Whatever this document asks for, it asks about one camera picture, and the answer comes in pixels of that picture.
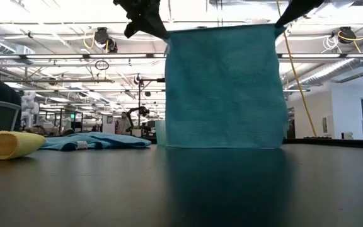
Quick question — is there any light blue microfiber towel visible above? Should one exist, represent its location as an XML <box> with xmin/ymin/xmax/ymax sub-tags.
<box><xmin>39</xmin><ymin>131</ymin><xmax>153</xmax><ymax>151</ymax></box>

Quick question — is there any yellow microfiber towel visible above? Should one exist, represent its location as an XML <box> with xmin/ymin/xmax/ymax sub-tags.
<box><xmin>0</xmin><ymin>130</ymin><xmax>47</xmax><ymax>161</ymax></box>

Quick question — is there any teal plastic bin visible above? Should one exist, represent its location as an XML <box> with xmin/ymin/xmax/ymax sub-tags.
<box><xmin>154</xmin><ymin>119</ymin><xmax>167</xmax><ymax>148</ymax></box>

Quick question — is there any white robot figure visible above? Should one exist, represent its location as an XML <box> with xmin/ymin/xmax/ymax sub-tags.
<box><xmin>20</xmin><ymin>91</ymin><xmax>40</xmax><ymax>129</ymax></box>

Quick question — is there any black ceiling cable reel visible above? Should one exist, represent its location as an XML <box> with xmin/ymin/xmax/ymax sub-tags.
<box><xmin>337</xmin><ymin>26</ymin><xmax>357</xmax><ymax>45</ymax></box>
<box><xmin>93</xmin><ymin>26</ymin><xmax>118</xmax><ymax>54</ymax></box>

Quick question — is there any black hanging cable loop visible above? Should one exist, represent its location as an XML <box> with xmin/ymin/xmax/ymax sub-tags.
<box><xmin>94</xmin><ymin>59</ymin><xmax>110</xmax><ymax>71</ymax></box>

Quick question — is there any black metal frame rig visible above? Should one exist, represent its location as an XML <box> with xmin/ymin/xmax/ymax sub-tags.
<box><xmin>136</xmin><ymin>77</ymin><xmax>166</xmax><ymax>137</ymax></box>

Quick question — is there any yellow extension cable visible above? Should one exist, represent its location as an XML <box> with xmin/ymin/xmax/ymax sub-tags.
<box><xmin>275</xmin><ymin>0</ymin><xmax>318</xmax><ymax>138</ymax></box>

